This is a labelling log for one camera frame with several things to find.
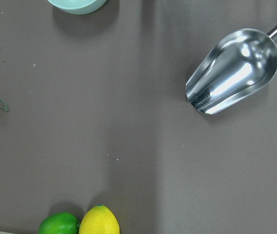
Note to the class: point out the green lime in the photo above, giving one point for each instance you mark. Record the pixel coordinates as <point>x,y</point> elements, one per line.
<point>60,223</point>

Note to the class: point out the metal ice scoop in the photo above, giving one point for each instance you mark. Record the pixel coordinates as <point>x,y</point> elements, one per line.
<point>242,63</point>

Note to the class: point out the mint green bowl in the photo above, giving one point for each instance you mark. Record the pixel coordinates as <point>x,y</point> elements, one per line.
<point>78,7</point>

